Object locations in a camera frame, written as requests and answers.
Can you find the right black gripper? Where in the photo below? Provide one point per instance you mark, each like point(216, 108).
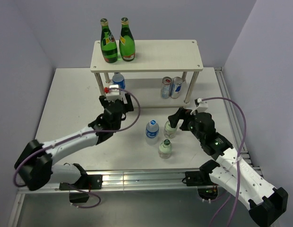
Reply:
point(174, 118)

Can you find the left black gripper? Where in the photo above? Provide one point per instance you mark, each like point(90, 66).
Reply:
point(127, 107)

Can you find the blue label water bottle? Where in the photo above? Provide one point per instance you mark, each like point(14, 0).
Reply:
point(118, 79)
point(152, 131)

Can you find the green glass bottle front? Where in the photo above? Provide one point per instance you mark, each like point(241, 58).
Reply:
point(126, 41)

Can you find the green glass bottle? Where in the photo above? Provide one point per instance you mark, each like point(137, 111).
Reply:
point(126, 41)
point(108, 44)

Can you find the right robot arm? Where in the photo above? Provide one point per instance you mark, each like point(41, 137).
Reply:
point(265, 202)

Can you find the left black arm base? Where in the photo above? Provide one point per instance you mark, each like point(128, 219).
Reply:
point(82, 190)

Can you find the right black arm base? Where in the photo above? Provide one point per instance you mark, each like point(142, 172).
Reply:
point(207, 190)

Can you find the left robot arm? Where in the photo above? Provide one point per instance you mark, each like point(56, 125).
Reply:
point(37, 165)

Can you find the white two-tier shelf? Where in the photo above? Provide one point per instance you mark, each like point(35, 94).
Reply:
point(154, 60)

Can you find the clear soda bottle rear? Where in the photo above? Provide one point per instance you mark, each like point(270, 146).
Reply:
point(169, 131)

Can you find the clear soda bottle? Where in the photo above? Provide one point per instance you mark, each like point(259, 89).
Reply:
point(169, 131)
point(165, 149)

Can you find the light blue drink can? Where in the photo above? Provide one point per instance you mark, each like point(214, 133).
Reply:
point(166, 87)

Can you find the clear soda bottle front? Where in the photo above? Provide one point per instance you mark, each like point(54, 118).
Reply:
point(165, 149)

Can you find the silver blue energy drink can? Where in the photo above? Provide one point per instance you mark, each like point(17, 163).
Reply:
point(176, 87)

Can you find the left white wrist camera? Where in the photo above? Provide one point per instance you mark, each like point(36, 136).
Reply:
point(112, 93)

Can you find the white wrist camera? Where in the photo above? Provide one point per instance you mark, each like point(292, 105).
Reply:
point(112, 93)
point(200, 106)

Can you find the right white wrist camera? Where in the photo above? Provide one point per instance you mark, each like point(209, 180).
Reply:
point(200, 106)

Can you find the aluminium front rail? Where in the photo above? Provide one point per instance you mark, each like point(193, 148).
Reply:
point(141, 180)

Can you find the aluminium rail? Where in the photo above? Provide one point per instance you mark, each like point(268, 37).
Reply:
point(233, 120)
point(141, 180)

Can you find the aluminium right rail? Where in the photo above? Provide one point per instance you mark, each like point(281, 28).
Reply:
point(233, 120)

